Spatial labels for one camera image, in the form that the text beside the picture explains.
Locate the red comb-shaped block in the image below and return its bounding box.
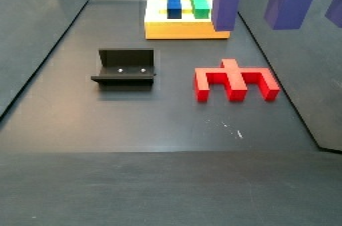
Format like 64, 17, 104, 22
194, 59, 280, 102

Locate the black angle bracket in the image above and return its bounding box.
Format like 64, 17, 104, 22
91, 48, 155, 85

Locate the blue block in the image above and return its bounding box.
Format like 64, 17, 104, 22
167, 0, 182, 19

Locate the green block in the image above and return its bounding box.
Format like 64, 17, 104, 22
190, 0, 210, 19

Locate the yellow white base board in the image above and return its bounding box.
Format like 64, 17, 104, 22
144, 0, 230, 40

